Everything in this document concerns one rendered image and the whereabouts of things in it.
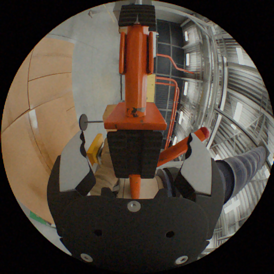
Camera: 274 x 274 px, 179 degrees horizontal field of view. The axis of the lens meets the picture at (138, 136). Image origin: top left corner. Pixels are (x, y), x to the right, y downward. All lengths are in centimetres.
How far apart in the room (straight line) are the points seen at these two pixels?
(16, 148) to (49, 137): 16
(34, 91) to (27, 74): 17
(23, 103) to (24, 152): 47
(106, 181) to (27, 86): 75
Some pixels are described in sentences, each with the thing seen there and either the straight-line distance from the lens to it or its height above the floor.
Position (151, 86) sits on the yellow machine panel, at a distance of 743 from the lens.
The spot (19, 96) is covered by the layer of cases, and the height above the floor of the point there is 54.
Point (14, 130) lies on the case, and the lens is 30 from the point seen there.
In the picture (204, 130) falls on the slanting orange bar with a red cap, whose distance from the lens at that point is 17.
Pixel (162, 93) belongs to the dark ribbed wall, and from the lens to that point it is 1099.
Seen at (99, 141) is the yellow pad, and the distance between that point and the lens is 30.
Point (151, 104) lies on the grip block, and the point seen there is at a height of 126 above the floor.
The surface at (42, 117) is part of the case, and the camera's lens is 35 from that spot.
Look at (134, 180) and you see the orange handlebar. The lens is 17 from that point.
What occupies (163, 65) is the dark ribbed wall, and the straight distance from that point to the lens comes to 1097.
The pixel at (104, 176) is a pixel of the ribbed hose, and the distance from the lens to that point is 17.
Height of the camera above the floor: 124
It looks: 1 degrees up
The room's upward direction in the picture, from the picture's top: 91 degrees clockwise
